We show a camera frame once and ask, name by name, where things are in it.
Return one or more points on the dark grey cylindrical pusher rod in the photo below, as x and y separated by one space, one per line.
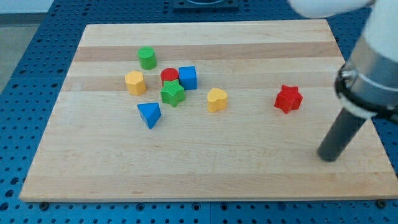
340 134

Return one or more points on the red star block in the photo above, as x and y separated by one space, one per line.
289 98

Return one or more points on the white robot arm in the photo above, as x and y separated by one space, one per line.
366 85

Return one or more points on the green star block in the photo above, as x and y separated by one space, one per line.
172 93

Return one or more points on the wooden board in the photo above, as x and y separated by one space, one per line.
96 148

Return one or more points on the yellow heart block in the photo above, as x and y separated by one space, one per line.
217 100

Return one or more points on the blue cube block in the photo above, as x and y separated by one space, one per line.
188 77

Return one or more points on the red cylinder block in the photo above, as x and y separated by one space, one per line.
169 74

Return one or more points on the blue triangle block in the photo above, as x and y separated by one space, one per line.
150 113

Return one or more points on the green cylinder block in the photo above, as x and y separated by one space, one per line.
147 58

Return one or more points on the yellow hexagon block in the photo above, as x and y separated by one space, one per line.
135 83

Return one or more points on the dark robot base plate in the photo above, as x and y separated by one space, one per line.
204 5

